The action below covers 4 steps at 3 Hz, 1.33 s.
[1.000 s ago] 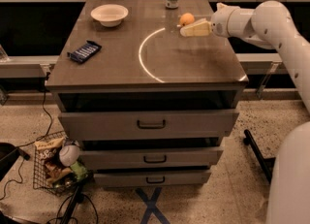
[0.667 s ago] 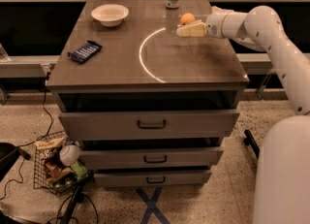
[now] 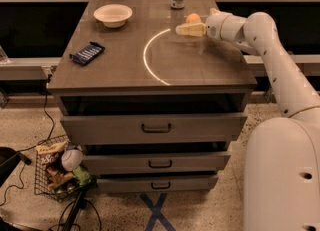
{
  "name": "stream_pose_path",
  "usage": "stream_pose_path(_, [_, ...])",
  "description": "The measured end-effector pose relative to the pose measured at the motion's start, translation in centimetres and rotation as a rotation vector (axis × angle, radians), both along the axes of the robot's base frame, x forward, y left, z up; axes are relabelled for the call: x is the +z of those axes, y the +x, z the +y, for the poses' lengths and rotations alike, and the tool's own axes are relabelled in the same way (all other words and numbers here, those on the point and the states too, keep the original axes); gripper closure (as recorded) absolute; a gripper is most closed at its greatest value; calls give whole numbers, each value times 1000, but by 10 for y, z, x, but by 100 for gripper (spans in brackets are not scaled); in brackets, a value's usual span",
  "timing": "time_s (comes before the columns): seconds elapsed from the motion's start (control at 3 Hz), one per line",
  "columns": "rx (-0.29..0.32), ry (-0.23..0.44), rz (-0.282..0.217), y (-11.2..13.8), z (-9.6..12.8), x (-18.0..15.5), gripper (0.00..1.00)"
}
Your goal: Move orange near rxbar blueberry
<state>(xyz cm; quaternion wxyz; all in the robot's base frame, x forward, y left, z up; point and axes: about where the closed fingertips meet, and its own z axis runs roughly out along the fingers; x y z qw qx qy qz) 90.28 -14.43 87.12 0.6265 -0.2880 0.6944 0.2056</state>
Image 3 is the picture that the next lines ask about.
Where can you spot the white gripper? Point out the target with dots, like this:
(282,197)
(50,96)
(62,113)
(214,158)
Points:
(213,26)

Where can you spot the orange fruit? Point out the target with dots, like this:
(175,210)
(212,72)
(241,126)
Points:
(193,18)

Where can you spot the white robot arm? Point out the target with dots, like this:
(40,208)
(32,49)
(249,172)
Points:
(282,161)

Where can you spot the white ceramic bowl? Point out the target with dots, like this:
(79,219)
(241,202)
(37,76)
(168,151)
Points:
(113,15)

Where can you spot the grey drawer cabinet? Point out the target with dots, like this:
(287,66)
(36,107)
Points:
(147,69)

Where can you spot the middle grey drawer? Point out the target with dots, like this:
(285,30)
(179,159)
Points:
(156,163)

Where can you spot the grey drawer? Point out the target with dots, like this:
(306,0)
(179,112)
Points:
(157,184)
(150,129)
(156,163)

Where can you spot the top grey drawer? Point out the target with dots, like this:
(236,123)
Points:
(150,129)

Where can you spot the bottom grey drawer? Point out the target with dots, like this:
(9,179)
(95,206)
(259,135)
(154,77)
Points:
(157,184)

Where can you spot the white round ball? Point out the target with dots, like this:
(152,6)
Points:
(71,159)

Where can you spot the green snack package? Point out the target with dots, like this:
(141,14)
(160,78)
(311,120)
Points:
(82,175)

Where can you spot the blue tape cross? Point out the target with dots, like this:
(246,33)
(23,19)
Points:
(156,212)

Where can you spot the brown snack bag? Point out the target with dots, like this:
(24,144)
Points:
(50,154)

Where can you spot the black tripod leg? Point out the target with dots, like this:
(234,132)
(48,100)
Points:
(80,203)

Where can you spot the black object at left edge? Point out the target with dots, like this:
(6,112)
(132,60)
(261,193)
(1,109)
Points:
(9,159)

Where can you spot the black wire basket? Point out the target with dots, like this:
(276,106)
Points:
(68,190)

